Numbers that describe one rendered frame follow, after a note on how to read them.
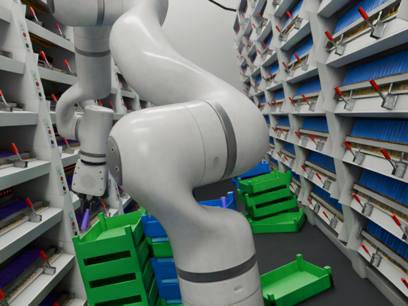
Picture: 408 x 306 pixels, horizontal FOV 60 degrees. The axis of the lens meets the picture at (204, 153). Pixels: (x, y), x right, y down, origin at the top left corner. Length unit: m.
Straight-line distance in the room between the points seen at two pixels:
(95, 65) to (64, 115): 0.20
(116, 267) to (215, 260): 0.83
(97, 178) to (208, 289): 0.68
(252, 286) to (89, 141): 0.70
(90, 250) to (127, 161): 0.88
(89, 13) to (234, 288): 0.53
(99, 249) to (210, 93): 0.86
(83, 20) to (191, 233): 0.46
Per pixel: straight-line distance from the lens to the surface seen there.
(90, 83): 0.97
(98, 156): 1.08
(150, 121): 0.44
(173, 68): 0.55
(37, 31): 1.81
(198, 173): 0.45
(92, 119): 1.06
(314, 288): 1.57
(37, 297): 1.34
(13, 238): 1.26
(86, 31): 0.91
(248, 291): 0.52
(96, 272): 1.31
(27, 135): 1.57
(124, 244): 1.25
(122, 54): 0.60
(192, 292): 0.51
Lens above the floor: 0.79
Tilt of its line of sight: 6 degrees down
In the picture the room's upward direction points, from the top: 12 degrees counter-clockwise
